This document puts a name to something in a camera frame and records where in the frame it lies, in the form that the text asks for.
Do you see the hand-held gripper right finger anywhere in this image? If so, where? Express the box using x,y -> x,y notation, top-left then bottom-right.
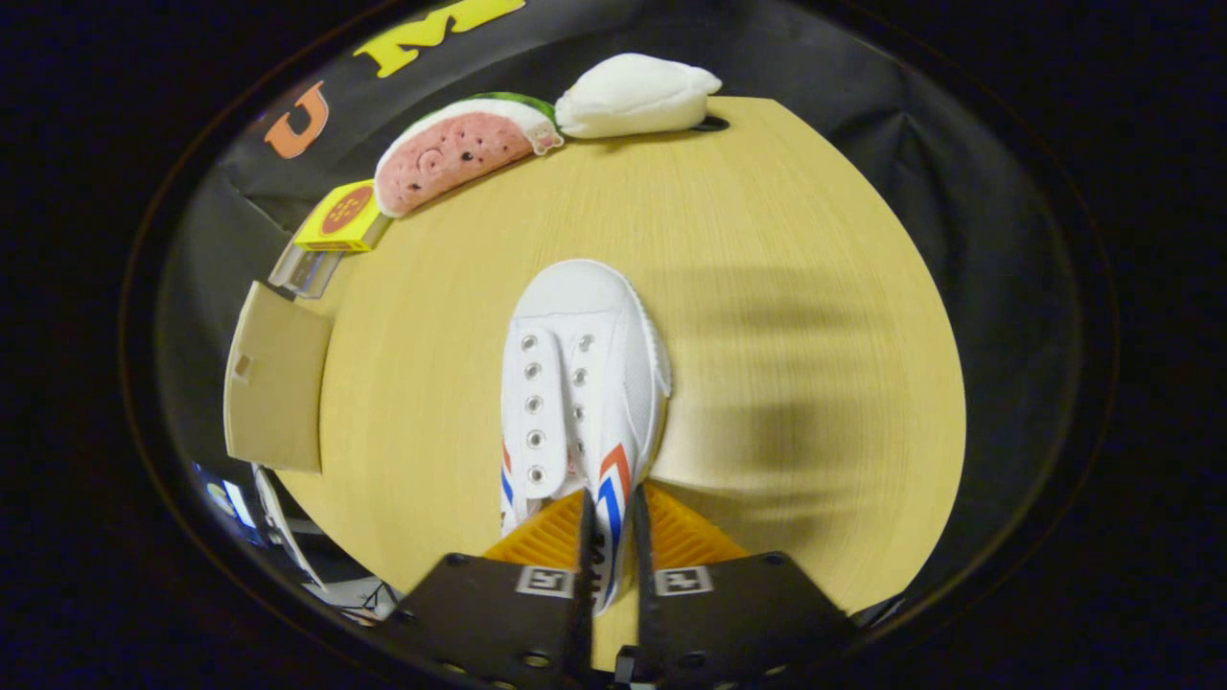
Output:
631,485 -> 861,690

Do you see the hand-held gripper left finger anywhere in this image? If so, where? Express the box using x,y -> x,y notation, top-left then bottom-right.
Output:
382,487 -> 598,690

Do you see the white canvas shoe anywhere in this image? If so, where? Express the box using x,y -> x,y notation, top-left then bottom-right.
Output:
498,258 -> 673,620

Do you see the beige storage box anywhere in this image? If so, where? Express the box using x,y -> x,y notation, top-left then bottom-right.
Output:
222,280 -> 335,476

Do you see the white paper sheet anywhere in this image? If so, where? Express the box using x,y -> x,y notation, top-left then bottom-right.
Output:
250,464 -> 329,587

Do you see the computer screen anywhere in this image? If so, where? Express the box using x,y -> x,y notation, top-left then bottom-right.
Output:
192,464 -> 262,544

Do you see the yellow book with red circle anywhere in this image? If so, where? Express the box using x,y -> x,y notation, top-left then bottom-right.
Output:
291,178 -> 393,254

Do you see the watermelon slice plush toy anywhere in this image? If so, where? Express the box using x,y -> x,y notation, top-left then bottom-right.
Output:
373,91 -> 566,219

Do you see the white plush toy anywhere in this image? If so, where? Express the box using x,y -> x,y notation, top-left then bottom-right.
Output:
553,52 -> 724,141

